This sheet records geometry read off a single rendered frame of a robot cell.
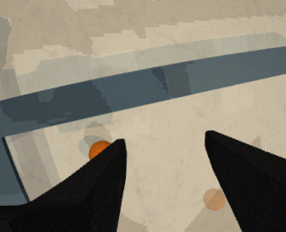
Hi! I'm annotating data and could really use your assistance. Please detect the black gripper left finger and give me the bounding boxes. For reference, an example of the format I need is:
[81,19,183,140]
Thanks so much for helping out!
[0,138,126,232]

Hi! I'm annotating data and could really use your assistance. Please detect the blue-grey l-shaped wall top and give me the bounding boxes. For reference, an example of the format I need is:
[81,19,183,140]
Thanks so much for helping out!
[0,46,286,206]

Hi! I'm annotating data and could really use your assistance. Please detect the low clear corner walls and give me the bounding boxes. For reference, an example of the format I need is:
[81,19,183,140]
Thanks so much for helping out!
[5,127,62,201]

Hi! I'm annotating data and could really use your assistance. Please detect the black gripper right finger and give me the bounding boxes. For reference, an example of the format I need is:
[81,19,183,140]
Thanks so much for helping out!
[205,130,286,232]

